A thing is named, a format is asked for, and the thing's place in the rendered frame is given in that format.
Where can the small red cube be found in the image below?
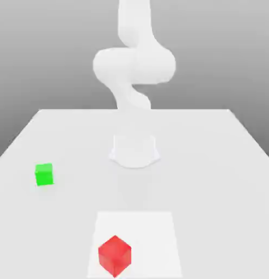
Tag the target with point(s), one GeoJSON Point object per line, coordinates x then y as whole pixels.
{"type": "Point", "coordinates": [115, 256]}

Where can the small green cube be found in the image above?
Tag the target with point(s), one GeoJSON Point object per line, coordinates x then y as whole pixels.
{"type": "Point", "coordinates": [44, 175]}

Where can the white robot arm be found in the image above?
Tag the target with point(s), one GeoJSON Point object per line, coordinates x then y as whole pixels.
{"type": "Point", "coordinates": [134, 65]}

